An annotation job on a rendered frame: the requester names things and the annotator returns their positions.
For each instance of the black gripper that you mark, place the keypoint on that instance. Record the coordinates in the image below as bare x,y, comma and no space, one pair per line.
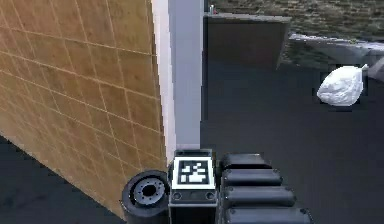
146,196

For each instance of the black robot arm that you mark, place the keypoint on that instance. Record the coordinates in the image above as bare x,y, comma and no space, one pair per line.
246,193

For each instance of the dark kitchen counter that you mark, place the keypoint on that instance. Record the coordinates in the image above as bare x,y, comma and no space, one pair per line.
243,40

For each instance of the white garbage bag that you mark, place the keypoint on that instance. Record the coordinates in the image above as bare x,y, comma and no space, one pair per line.
341,86

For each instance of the grey worktop counter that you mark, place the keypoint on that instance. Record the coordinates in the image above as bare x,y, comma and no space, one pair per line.
333,50

